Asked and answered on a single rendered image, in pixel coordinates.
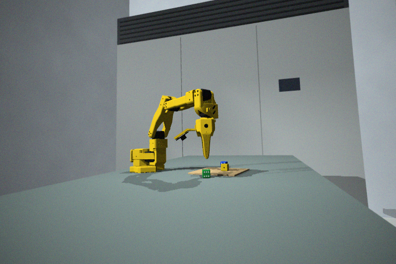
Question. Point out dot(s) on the yellow die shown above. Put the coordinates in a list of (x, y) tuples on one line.
[(224, 167)]

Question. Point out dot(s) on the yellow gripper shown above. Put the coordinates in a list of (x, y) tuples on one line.
[(204, 127)]

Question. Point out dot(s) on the green die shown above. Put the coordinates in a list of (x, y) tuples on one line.
[(206, 173)]

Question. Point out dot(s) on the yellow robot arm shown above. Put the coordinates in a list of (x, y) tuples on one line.
[(153, 158)]

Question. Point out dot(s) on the beige mat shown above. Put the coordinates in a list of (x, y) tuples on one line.
[(216, 171)]

